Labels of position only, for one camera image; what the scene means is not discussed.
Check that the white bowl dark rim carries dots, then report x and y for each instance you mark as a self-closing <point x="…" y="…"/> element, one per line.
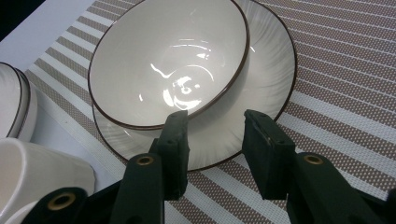
<point x="155" y="62"/>

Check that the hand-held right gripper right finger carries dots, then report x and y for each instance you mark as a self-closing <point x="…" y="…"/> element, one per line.
<point x="271" y="161"/>

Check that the white plate dark rim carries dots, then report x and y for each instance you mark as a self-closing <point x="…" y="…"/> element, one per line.
<point x="249" y="109"/>
<point x="12" y="102"/>

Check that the white ceramic cup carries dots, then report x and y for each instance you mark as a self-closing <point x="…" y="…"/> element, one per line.
<point x="40" y="174"/>

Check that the striped grey placemat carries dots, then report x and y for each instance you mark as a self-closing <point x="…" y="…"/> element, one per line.
<point x="342" y="77"/>

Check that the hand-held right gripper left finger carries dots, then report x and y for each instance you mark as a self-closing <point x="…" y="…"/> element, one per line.
<point x="172" y="155"/>

